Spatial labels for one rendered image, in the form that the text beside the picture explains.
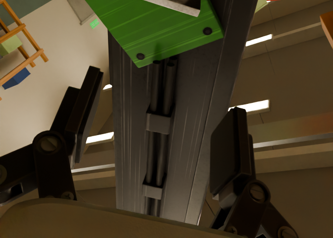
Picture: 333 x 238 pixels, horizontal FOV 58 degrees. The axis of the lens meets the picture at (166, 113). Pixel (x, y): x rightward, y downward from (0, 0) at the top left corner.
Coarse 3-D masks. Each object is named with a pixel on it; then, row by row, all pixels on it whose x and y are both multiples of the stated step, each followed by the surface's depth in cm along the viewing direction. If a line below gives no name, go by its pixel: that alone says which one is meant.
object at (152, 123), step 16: (160, 64) 35; (176, 64) 37; (160, 80) 38; (160, 96) 40; (160, 112) 39; (160, 128) 40; (160, 144) 43; (160, 160) 45; (160, 176) 47; (144, 192) 50; (160, 192) 49; (144, 208) 54
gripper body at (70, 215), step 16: (16, 208) 10; (32, 208) 9; (48, 208) 10; (64, 208) 10; (80, 208) 10; (96, 208) 10; (112, 208) 11; (0, 224) 9; (16, 224) 9; (32, 224) 9; (48, 224) 9; (64, 224) 9; (80, 224) 10; (96, 224) 10; (112, 224) 10; (128, 224) 10; (144, 224) 10; (160, 224) 10; (176, 224) 11; (192, 224) 11
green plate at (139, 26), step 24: (96, 0) 31; (120, 0) 31; (144, 0) 31; (120, 24) 33; (144, 24) 33; (168, 24) 32; (192, 24) 32; (216, 24) 32; (144, 48) 35; (168, 48) 35; (192, 48) 35
